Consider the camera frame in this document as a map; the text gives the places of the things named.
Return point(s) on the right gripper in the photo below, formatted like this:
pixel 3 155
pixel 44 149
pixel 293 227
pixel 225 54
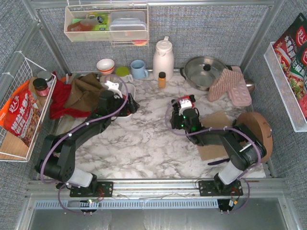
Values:
pixel 175 120

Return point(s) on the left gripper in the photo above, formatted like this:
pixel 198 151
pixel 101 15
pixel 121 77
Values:
pixel 128 105

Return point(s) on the brown cardboard square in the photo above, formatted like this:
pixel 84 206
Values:
pixel 216 120

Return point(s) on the pink striped cloth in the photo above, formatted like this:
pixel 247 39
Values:
pixel 227 80

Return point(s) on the red coffee capsule cluster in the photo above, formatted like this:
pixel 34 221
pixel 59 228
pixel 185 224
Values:
pixel 187 97

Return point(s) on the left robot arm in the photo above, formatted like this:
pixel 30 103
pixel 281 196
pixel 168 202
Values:
pixel 57 156

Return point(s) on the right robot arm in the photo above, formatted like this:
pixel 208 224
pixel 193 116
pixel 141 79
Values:
pixel 243 148

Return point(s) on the black coffee capsule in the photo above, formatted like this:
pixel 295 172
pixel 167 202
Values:
pixel 192 98
pixel 174 102

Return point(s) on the white mesh basket right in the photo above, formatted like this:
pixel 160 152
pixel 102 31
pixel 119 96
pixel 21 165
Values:
pixel 290 103

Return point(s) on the green lidded white cup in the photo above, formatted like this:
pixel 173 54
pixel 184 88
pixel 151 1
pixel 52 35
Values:
pixel 124 73

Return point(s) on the blue mug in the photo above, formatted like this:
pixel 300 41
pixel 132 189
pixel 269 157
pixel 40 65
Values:
pixel 138 70

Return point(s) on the brown cardboard sheet right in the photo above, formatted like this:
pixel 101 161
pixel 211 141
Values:
pixel 210 152

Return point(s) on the orange spice bottle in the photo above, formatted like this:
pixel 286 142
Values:
pixel 161 80

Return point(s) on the white orange striped bowl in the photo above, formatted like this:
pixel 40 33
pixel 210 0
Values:
pixel 106 66

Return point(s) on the brown cloth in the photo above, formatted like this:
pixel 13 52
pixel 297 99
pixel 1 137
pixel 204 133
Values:
pixel 85 92

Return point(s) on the steel pot with glass lid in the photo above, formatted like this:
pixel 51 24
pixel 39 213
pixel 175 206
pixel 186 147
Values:
pixel 201 72

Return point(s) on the white thermos jug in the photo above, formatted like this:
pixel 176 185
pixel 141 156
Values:
pixel 163 59

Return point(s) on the pink egg tray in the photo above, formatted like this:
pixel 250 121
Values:
pixel 239 95

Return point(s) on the pink yellow sponge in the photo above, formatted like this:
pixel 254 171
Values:
pixel 140 42

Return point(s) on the round wooden board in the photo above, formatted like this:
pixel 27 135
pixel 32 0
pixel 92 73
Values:
pixel 260 128

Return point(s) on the steel cup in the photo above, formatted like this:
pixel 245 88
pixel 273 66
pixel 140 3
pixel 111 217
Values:
pixel 250 85

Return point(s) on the red cloth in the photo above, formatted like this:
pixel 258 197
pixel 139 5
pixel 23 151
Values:
pixel 59 97

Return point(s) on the clear plastic container stack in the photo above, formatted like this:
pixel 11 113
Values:
pixel 127 25

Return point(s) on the green labelled packet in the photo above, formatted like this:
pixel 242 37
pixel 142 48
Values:
pixel 103 21

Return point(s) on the silver lid glass jar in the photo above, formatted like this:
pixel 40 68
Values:
pixel 46 76

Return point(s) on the dark lid glass jar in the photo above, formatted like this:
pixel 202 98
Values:
pixel 41 87

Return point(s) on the orange liquid bottle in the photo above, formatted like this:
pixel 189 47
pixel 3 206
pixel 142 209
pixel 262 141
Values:
pixel 83 25

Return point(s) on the orange snack bag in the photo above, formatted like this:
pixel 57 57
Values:
pixel 19 116

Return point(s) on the red seasoning packet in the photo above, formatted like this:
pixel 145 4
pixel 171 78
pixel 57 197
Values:
pixel 291 52

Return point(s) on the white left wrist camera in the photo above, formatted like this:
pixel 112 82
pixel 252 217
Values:
pixel 114 87

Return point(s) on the purple spatula handle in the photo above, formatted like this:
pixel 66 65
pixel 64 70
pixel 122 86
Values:
pixel 213 163

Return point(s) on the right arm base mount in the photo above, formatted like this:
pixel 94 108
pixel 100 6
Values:
pixel 216 187

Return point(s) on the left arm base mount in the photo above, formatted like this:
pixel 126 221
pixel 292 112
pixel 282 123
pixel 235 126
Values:
pixel 101 189

